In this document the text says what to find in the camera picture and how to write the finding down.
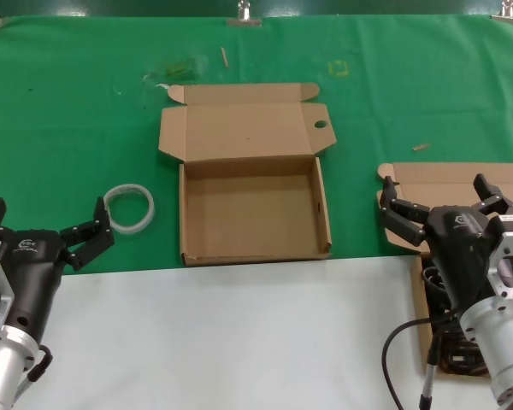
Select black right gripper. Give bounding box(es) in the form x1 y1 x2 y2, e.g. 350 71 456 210
380 173 513 311

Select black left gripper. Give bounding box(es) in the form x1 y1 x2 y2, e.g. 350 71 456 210
0 196 115 345

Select clear tape roll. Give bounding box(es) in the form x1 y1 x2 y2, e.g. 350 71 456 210
103 182 156 236

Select green table cloth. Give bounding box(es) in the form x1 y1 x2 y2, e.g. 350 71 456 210
0 15 513 277

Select clear plastic wrapper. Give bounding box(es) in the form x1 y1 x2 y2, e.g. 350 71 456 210
143 55 209 85

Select open cardboard box holding cables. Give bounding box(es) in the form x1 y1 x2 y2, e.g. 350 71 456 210
375 161 513 379

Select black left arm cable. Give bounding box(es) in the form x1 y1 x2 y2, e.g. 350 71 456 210
15 344 54 405

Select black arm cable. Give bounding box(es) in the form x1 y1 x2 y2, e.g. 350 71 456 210
382 309 471 410
15 344 54 405

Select pile of black cables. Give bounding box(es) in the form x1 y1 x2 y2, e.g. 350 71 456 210
421 254 495 377

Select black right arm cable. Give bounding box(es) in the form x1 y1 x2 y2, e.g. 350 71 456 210
382 309 471 410

